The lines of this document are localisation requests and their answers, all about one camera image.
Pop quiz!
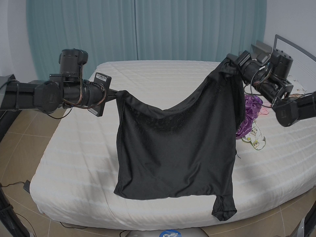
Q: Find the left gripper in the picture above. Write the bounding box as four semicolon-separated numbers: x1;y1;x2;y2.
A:
82;73;112;117

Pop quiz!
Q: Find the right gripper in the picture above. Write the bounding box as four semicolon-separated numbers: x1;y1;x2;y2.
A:
235;50;272;86

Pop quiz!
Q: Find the black T-shirt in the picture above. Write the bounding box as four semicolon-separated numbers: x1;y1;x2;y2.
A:
114;58;247;223

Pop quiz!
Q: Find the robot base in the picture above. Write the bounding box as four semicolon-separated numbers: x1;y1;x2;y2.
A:
121;227;210;237

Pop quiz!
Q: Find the bed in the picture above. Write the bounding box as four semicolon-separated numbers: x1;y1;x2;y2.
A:
29;35;316;231

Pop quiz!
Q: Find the grey bedside table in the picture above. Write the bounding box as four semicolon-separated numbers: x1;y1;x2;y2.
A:
250;40;272;54

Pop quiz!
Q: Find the purple garment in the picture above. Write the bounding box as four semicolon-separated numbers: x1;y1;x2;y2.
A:
236;95;264;140

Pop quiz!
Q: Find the pink garment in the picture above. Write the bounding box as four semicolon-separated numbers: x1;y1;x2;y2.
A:
257;100;273;117

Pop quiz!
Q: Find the white printed pillow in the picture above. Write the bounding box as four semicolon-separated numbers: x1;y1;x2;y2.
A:
288;74;308;96

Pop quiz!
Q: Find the white printed garment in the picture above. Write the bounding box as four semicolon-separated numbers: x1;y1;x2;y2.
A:
241;121;268;151

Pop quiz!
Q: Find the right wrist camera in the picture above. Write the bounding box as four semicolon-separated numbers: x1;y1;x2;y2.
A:
255;50;273;65

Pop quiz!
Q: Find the black cable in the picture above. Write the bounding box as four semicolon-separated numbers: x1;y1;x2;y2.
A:
59;221;87;230
0;180;27;188

